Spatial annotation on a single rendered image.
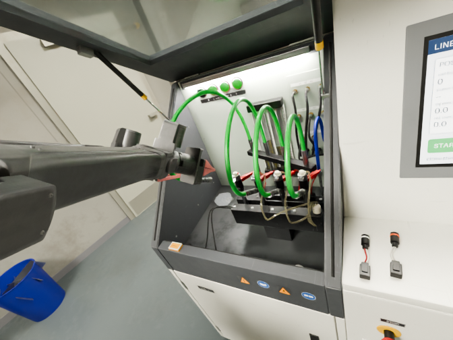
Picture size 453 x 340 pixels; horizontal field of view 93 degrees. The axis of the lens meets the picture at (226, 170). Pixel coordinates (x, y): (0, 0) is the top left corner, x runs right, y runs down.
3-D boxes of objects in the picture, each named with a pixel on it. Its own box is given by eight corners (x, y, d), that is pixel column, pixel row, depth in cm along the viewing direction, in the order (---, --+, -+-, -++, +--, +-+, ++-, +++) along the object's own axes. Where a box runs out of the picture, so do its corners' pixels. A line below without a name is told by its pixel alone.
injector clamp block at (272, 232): (240, 234, 95) (230, 209, 87) (248, 216, 102) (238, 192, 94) (325, 245, 77) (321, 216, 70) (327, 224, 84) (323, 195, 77)
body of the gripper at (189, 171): (205, 149, 60) (184, 143, 55) (198, 185, 60) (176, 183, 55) (191, 148, 65) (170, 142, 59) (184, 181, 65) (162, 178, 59)
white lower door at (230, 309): (222, 336, 130) (171, 271, 96) (223, 331, 131) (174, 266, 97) (344, 388, 97) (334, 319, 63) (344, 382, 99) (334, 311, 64)
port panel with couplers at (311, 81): (297, 152, 93) (284, 79, 77) (298, 148, 95) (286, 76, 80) (330, 150, 86) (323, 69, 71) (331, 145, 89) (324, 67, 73)
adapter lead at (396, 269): (402, 279, 49) (402, 274, 48) (389, 276, 50) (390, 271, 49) (399, 237, 57) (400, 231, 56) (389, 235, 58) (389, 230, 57)
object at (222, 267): (174, 270, 95) (156, 248, 87) (179, 262, 98) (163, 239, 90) (329, 315, 64) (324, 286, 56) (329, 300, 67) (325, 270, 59)
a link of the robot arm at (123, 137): (86, 158, 64) (91, 160, 58) (96, 121, 65) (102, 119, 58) (127, 167, 72) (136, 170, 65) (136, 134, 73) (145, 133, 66)
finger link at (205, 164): (223, 163, 66) (200, 158, 59) (218, 186, 66) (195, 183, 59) (207, 161, 71) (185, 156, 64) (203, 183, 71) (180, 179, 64)
